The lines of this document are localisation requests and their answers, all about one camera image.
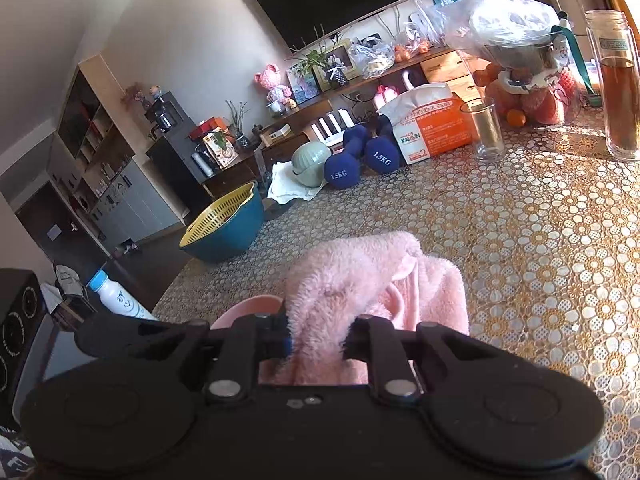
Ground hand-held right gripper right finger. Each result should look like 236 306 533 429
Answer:
342 315 506 407

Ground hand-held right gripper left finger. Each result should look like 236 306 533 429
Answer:
75 313 293 405

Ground pink bowl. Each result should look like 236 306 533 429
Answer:
210 295 287 331

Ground pink fluffy towel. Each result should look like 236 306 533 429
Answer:
260 230 471 386

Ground blue basin with yellow strainer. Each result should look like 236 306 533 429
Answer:
179 181 265 264

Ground white cloth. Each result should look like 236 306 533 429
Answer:
267 161 327 205

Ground white bottle with blue cap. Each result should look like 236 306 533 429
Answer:
85 268 160 322

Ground green ceramic pot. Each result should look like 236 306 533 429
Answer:
291 142 335 188

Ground blue dumbbell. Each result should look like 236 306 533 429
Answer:
364 116 401 176
324 126 373 190

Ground orange and white box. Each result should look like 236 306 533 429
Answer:
376 83 476 165

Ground wooden media console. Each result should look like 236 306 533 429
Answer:
201 46 493 200

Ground clear drinking glass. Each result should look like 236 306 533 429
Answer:
459 97 506 162

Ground pink teddy bear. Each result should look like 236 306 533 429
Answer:
254 64 294 111

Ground black coffee machine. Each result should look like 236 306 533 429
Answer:
144 91 197 136

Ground wooden shelf cabinet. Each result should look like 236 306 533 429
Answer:
46 54 187 246

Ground black speaker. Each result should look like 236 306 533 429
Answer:
0 268 47 431

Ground potted green plant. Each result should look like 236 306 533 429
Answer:
288 24 351 91

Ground orange net bag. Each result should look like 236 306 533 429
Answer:
484 62 576 126

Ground clear plastic bag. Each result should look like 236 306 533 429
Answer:
426 0 562 63

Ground glass bottle of tea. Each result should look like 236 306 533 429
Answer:
584 9 640 162

